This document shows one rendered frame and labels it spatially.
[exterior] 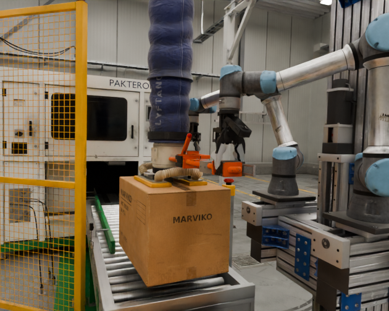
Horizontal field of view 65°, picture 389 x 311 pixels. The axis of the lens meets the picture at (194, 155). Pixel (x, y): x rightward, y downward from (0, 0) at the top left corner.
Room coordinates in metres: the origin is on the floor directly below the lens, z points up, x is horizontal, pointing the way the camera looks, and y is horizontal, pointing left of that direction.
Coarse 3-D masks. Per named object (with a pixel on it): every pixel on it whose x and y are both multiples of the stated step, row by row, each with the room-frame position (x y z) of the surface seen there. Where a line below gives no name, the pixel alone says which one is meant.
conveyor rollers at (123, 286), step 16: (112, 208) 3.24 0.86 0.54; (96, 224) 2.59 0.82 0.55; (112, 224) 2.63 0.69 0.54; (112, 256) 1.93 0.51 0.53; (112, 272) 1.67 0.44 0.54; (128, 272) 1.70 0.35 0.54; (112, 288) 1.50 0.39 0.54; (128, 288) 1.52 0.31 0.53; (144, 288) 1.55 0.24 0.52; (160, 288) 1.50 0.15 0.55; (176, 288) 1.52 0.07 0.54; (192, 288) 1.55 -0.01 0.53; (208, 288) 1.51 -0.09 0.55
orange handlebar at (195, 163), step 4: (204, 156) 1.74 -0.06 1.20; (208, 156) 1.75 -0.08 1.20; (172, 160) 1.49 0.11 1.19; (176, 160) 1.44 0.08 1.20; (188, 160) 1.32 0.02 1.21; (192, 160) 1.29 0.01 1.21; (196, 160) 1.26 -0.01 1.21; (188, 164) 1.32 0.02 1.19; (192, 164) 1.28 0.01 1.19; (196, 164) 1.24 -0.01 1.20; (208, 164) 1.15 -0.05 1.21; (228, 168) 1.02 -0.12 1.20; (232, 168) 1.02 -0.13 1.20; (236, 168) 1.02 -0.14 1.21; (240, 168) 1.03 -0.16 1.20; (232, 172) 1.02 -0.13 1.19; (236, 172) 1.02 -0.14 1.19
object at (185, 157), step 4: (176, 156) 1.39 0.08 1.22; (180, 156) 1.35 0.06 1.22; (184, 156) 1.34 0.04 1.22; (188, 156) 1.35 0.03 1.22; (192, 156) 1.36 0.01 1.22; (196, 156) 1.36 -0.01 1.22; (200, 156) 1.38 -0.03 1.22; (180, 160) 1.37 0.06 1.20; (184, 160) 1.34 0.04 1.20; (176, 164) 1.39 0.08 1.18; (180, 164) 1.34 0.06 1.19; (184, 164) 1.34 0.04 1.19
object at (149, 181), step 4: (148, 172) 1.63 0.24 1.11; (136, 176) 1.66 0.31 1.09; (140, 176) 1.64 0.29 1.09; (144, 176) 1.63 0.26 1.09; (140, 180) 1.58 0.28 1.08; (144, 180) 1.52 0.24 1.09; (148, 180) 1.50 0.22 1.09; (152, 180) 1.49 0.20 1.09; (144, 184) 1.51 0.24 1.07; (148, 184) 1.45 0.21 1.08; (152, 184) 1.41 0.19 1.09; (156, 184) 1.41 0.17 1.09; (160, 184) 1.42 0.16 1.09; (164, 184) 1.43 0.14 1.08; (168, 184) 1.44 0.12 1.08
